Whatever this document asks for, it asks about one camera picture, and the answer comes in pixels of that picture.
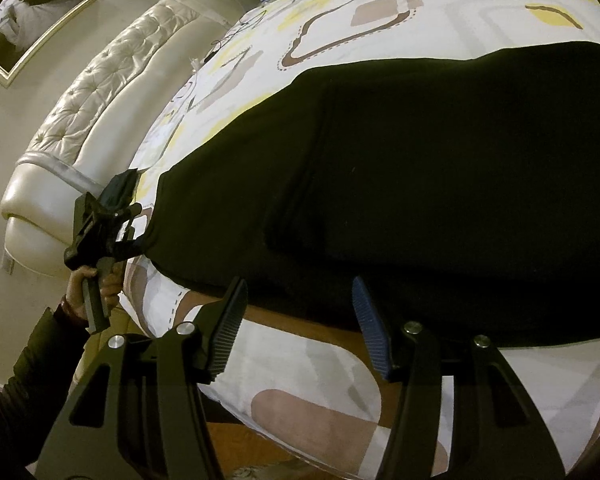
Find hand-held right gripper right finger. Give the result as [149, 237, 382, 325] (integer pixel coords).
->
[351, 276, 566, 480]

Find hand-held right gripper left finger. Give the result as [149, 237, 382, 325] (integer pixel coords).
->
[32, 277, 249, 480]

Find black pants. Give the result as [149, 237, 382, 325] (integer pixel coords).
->
[139, 40, 600, 350]

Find person's left forearm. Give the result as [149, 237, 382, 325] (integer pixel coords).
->
[0, 296, 89, 480]

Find person's left hand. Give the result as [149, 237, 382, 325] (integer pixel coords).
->
[66, 260, 124, 324]

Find folded dark cloth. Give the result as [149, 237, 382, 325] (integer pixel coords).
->
[104, 170, 142, 207]

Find bed with patterned sheet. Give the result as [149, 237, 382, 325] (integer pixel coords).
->
[116, 0, 600, 480]

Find cream tufted headboard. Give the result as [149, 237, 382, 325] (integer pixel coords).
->
[0, 0, 247, 279]

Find framed wall picture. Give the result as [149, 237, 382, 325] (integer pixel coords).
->
[0, 0, 99, 87]

